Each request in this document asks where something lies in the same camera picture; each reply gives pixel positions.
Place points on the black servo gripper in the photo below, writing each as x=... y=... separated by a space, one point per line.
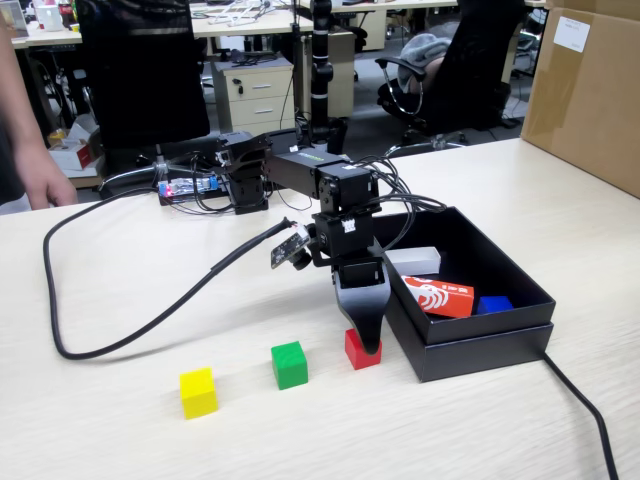
x=345 y=237

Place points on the red wooden cube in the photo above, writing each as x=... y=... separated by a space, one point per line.
x=356 y=357

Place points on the green wooden cube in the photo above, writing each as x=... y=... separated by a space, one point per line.
x=290 y=367

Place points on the yellow wooden cube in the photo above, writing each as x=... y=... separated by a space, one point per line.
x=199 y=395

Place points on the bare person forearm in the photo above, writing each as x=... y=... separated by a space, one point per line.
x=12 y=90

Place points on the white rectangular box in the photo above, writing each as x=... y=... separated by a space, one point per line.
x=415 y=260

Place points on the orange box with white print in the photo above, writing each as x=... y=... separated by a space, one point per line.
x=450 y=300

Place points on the black cardboard box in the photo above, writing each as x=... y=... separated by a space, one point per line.
x=500 y=324

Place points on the large brown cardboard box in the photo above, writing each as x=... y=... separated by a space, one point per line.
x=590 y=100

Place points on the bare person hand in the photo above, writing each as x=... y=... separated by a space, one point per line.
x=47 y=175

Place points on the blue wooden cube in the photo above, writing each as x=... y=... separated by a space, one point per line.
x=495 y=305

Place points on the blue controller circuit board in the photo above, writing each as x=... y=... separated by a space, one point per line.
x=185 y=187

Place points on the beige drawer cabinet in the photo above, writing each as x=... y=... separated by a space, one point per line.
x=260 y=100

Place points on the beige plain cabinet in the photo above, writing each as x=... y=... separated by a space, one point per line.
x=342 y=75

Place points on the black segmented pole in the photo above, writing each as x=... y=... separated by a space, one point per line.
x=321 y=75

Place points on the black chair with chrome armrest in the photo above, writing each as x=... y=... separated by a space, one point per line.
x=475 y=75

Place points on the grey cloth bundle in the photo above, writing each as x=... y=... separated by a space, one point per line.
x=425 y=50

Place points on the long beige desk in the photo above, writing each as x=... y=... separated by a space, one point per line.
x=400 y=6

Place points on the white folding stand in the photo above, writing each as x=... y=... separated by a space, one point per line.
x=239 y=19

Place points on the beige desk with white stand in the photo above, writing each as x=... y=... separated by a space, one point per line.
x=220 y=27

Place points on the black mesh office chair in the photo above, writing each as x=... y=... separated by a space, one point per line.
x=145 y=75

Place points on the white and red carton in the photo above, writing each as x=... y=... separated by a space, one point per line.
x=75 y=155

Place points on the person torso dark shirt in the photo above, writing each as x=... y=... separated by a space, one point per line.
x=7 y=170

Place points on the beige desk with mug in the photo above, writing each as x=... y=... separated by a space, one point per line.
x=50 y=37

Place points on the cola bottle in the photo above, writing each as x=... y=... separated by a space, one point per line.
x=66 y=12

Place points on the small framed picture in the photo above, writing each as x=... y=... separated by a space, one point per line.
x=12 y=20

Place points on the bare circuit board wrist camera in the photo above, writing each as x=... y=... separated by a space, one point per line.
x=287 y=252

